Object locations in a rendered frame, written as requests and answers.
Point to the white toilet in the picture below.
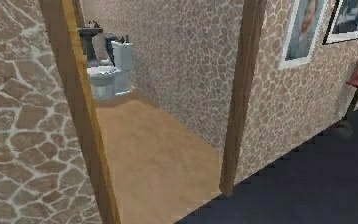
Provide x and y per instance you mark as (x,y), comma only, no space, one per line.
(111,73)

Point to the brown wooden room door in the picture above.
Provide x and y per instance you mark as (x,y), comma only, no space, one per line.
(84,110)

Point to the white framed portrait picture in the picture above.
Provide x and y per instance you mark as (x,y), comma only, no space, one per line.
(303,31)

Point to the black framed picture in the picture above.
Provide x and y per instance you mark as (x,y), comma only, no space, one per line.
(348,20)

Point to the dark pedestal sink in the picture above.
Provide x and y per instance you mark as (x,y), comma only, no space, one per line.
(90,39)

